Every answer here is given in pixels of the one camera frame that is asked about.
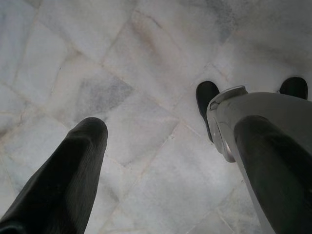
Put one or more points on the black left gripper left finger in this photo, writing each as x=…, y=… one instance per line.
x=58, y=180

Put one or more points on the black robot right foot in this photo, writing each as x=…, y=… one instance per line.
x=294, y=87

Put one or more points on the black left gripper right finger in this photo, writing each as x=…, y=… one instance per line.
x=278, y=175

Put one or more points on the black robot left foot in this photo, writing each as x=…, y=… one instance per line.
x=204, y=100

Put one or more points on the silver robot left leg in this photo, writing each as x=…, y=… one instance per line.
x=268, y=104

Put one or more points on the black robot foot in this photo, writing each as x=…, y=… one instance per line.
x=294, y=87
x=204, y=100

